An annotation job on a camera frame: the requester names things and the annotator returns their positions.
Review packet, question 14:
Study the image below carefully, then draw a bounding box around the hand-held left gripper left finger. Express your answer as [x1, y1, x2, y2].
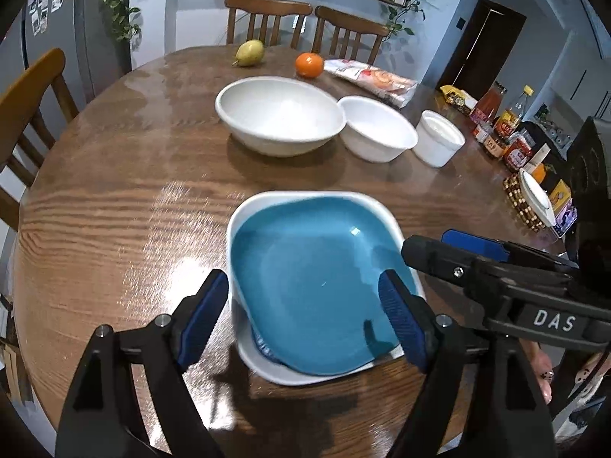
[55, 268, 230, 458]

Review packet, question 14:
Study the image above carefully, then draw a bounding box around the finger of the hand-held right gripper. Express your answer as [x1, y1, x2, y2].
[401, 235, 488, 292]
[441, 229, 580, 273]

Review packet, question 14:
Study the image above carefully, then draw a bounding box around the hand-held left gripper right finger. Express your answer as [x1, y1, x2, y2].
[378, 268, 557, 458]

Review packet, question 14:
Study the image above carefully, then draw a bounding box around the large patterned square plate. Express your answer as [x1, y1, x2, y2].
[226, 191, 427, 387]

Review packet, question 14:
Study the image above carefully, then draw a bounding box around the blue plate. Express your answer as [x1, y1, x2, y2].
[230, 195, 422, 376]

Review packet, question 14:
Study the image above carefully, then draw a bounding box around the small white ribbed bowl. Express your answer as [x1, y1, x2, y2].
[413, 110, 466, 168]

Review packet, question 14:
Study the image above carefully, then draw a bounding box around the medium white bowl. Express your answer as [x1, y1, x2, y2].
[337, 96, 419, 163]

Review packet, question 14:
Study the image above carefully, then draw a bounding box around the large white bowl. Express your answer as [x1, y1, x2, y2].
[215, 77, 346, 157]

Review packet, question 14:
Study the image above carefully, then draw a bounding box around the person's right hand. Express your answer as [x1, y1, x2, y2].
[521, 338, 555, 404]

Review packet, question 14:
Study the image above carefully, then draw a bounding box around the beaded wooden trivet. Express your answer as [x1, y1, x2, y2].
[503, 172, 547, 234]

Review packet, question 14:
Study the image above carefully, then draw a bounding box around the white dish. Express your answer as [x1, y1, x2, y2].
[518, 168, 557, 227]

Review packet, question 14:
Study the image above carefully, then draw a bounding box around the spotted white clothing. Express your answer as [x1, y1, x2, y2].
[551, 350, 611, 444]

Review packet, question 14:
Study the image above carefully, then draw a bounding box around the purple packet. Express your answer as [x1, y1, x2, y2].
[554, 198, 578, 237]

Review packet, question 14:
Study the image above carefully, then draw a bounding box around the brown sauce jar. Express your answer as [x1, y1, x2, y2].
[484, 134, 509, 158]

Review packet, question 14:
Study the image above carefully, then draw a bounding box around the red-label jar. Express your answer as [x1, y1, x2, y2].
[503, 134, 535, 173]

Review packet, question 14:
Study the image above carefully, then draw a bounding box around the yellow box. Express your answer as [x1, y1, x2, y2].
[546, 179, 572, 211]

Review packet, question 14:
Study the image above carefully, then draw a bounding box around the white tube bottle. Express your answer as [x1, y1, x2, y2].
[527, 143, 551, 173]

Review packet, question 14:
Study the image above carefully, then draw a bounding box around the black appliance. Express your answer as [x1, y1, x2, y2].
[518, 121, 580, 165]

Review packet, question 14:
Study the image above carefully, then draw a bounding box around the yellow-capped oil bottle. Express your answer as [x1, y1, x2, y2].
[494, 86, 534, 141]

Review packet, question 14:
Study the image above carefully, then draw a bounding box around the red juice bottle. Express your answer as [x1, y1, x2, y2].
[470, 81, 508, 129]

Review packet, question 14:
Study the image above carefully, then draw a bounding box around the yellow snack packet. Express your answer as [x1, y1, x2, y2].
[439, 85, 478, 114]

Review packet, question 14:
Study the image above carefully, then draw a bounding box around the white snack bag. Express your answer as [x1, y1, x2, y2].
[323, 58, 418, 108]

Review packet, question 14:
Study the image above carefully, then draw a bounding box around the brown cardboard box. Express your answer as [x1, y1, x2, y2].
[0, 339, 29, 404]

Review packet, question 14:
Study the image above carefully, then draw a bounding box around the dark wooden door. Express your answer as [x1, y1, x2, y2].
[436, 0, 527, 91]

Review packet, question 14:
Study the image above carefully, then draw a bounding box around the orange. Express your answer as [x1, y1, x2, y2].
[294, 52, 325, 78]

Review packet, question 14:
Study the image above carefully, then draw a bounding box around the trailing green vine plant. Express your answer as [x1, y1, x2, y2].
[382, 0, 433, 39]
[95, 0, 142, 48]

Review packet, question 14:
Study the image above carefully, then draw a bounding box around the wooden chair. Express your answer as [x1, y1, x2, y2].
[224, 0, 313, 48]
[0, 48, 79, 232]
[314, 6, 391, 58]

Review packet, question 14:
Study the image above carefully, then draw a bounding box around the green pear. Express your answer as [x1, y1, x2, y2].
[232, 39, 265, 67]

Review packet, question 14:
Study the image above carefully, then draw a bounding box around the grey refrigerator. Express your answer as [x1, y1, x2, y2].
[0, 0, 132, 87]

